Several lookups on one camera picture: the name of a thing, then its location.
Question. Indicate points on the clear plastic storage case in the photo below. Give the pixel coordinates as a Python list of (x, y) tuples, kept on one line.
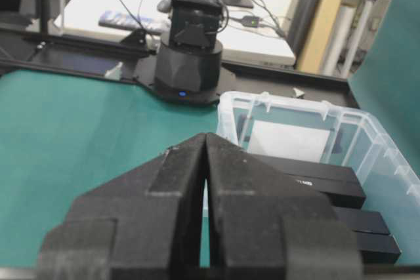
[(320, 132)]

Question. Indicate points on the black box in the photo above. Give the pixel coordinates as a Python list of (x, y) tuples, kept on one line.
[(375, 242), (340, 184)]

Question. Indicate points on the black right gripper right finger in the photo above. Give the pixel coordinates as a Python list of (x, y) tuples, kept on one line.
[(268, 226)]

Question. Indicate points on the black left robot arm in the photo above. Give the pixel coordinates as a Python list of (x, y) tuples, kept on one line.
[(188, 64)]

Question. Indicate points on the white desk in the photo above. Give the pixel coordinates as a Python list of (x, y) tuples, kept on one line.
[(247, 39)]

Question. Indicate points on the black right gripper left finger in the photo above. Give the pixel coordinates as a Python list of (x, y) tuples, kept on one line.
[(143, 224)]

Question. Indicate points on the green table cloth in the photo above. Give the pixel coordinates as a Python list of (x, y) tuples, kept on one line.
[(62, 135)]

